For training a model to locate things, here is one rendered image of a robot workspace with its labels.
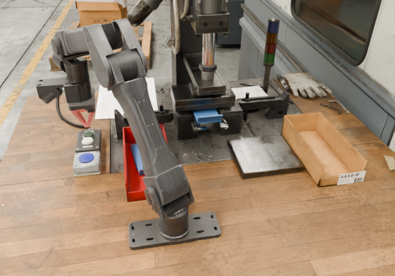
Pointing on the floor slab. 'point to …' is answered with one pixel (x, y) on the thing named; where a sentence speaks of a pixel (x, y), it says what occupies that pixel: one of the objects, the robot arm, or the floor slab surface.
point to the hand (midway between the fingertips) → (86, 124)
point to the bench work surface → (251, 234)
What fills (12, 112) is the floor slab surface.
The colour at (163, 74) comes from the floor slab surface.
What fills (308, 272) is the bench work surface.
